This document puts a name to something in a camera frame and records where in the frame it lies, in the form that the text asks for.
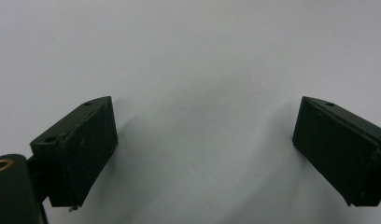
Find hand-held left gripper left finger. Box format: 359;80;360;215
29;95;120;213

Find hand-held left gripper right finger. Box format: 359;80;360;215
291;95;381;208

